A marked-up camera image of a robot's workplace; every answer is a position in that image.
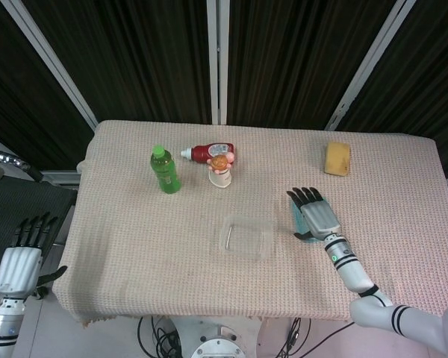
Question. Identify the red ketchup bottle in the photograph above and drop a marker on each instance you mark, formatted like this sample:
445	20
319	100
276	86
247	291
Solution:
203	152

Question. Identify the white frame post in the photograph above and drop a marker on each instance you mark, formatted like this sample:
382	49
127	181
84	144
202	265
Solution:
369	63
52	63
217	63

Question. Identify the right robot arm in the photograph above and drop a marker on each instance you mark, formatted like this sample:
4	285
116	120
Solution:
352	272

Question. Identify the black mesh chair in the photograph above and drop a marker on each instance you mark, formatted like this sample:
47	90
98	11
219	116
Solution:
30	197

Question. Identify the beige waffle tablecloth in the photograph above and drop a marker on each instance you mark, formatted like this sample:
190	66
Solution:
134	242

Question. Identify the yellow sponge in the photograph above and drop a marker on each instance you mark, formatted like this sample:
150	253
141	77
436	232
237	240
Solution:
337	158

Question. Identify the black pleated curtain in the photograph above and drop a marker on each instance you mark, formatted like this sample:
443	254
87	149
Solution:
142	56

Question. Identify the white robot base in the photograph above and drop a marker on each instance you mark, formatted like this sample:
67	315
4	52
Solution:
216	343

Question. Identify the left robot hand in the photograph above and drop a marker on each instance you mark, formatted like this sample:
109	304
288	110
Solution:
18	270

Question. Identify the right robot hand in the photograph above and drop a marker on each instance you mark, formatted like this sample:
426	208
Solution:
319	220

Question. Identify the pink hamburger toy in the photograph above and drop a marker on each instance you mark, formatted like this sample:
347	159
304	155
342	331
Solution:
219	163

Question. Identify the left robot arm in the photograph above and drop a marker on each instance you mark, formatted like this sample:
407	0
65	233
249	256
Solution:
3	324

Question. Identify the white frame rail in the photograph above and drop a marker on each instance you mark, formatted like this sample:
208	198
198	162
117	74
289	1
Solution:
61	177

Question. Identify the small orange-topped cup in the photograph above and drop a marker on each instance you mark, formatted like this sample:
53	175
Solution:
220	180

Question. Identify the black chrome chair armrest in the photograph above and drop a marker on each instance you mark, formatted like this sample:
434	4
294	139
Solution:
7	159

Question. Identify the blue translucent lid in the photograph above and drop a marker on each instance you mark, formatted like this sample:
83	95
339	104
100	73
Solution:
298	220

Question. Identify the clear plastic container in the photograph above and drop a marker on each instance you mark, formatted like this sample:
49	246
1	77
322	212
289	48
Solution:
246	238

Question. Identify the green drink bottle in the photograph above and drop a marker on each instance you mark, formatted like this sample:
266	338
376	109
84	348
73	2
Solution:
166	171

